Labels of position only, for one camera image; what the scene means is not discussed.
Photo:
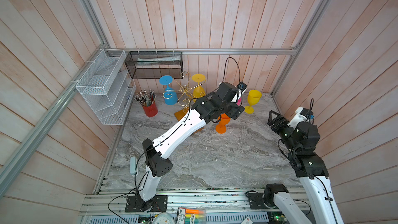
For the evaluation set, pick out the orange wine glass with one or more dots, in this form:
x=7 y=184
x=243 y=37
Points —
x=221 y=126

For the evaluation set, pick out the blue wine glass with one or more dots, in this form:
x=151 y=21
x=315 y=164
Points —
x=169 y=94

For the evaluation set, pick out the black mesh wall basket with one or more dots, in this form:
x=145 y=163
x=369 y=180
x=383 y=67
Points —
x=154 y=64

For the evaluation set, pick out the red pen cup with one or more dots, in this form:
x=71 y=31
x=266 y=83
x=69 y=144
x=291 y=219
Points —
x=151 y=110

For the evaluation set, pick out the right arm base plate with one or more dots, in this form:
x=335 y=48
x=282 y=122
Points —
x=256 y=200

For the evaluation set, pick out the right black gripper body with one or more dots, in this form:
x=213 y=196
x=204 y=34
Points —
x=282 y=129

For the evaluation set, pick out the pink wine glass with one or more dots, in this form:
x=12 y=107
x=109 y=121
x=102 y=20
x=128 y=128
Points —
x=239 y=101

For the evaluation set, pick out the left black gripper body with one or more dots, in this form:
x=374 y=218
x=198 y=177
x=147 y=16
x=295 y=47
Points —
x=231 y=110

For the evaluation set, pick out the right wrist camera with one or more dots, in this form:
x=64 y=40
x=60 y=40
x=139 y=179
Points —
x=301 y=115

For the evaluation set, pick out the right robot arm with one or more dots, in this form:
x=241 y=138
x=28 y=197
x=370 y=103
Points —
x=300 y=136

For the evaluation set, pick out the white mesh wall organizer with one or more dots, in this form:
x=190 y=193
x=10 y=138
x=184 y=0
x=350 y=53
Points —
x=107 y=88

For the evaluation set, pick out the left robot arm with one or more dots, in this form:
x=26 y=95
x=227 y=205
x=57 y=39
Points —
x=204 y=110

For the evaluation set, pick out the small grey remote device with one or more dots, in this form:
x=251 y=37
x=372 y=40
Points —
x=133 y=169

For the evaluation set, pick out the white round device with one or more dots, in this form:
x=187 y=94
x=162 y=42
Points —
x=163 y=218

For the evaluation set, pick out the highlighter marker box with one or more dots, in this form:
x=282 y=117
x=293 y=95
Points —
x=190 y=216

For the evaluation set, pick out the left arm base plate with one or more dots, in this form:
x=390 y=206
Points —
x=135 y=204

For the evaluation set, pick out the gold wine glass rack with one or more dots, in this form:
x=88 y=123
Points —
x=186 y=95

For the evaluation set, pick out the light yellow wine glass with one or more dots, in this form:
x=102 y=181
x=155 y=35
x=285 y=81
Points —
x=252 y=98

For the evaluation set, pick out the dark yellow wine glass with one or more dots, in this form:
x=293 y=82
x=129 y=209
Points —
x=199 y=91

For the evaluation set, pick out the pens bundle in cup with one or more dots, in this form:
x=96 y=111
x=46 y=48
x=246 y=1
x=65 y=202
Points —
x=145 y=98

